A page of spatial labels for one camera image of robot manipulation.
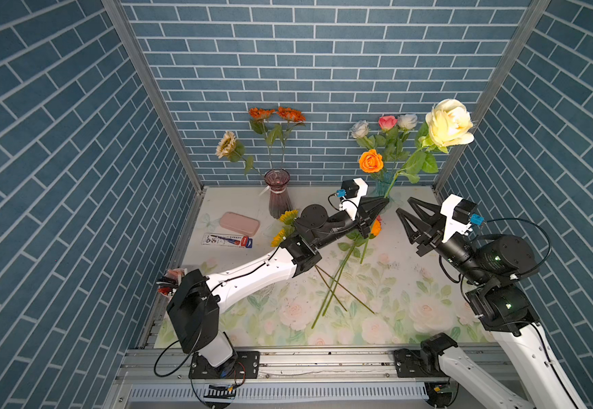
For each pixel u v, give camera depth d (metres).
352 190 0.52
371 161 0.81
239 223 1.07
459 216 0.43
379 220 0.59
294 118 0.87
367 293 0.89
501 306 0.42
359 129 0.89
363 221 0.54
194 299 0.46
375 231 1.01
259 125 0.91
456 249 0.47
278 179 1.00
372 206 0.57
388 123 0.95
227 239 1.01
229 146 0.75
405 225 0.53
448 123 0.40
